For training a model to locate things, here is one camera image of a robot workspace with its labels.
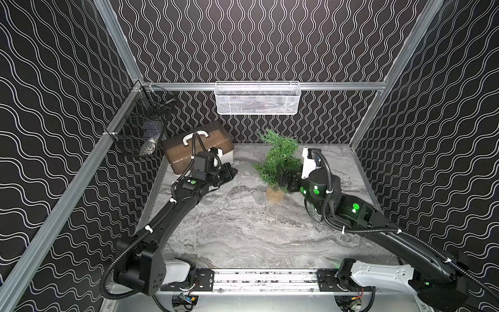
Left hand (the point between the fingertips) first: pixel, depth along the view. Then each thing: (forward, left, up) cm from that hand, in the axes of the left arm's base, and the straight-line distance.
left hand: (237, 166), depth 79 cm
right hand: (-6, -19, +10) cm, 22 cm away
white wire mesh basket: (+45, -19, +5) cm, 49 cm away
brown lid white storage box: (+11, +28, -5) cm, 31 cm away
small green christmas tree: (+1, -16, +8) cm, 18 cm away
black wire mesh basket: (+18, +49, -1) cm, 53 cm away
